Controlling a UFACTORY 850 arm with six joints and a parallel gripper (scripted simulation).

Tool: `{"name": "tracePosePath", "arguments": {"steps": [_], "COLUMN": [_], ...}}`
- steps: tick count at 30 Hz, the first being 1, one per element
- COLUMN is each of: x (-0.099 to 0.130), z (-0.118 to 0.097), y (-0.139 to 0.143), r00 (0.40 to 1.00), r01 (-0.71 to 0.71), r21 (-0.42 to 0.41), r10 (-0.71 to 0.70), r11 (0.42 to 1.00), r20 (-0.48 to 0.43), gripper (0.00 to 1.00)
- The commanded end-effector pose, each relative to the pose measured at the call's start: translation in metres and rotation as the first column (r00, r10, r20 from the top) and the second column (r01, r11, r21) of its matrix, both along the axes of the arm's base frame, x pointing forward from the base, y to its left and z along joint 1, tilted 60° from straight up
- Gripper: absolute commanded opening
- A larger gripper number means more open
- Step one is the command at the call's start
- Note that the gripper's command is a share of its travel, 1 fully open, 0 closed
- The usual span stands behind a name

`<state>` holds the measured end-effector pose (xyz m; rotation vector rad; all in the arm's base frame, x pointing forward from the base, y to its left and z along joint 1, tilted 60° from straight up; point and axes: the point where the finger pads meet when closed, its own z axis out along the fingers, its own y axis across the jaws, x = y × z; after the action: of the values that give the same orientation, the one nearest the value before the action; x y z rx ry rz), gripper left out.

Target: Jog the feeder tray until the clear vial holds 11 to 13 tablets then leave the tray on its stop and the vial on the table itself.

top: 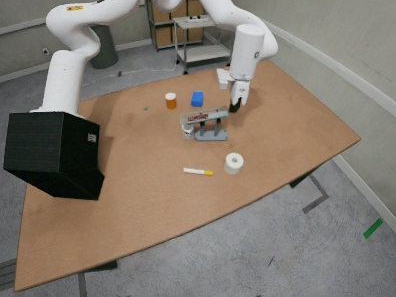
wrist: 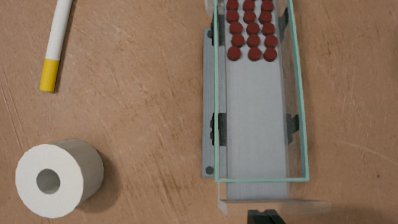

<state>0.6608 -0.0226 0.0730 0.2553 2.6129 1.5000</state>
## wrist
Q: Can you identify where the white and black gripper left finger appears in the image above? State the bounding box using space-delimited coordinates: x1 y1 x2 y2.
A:
247 216 269 224

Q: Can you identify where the white cylinder with center hole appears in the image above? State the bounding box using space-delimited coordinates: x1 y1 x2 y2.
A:
16 139 104 218

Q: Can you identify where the white cylinder with yellow end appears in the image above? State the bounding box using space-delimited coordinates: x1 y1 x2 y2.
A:
39 0 73 92

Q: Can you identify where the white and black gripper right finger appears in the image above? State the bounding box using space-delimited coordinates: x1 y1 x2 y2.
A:
265 215 286 224

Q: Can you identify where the clear glass vial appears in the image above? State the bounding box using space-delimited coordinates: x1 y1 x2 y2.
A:
205 0 214 19

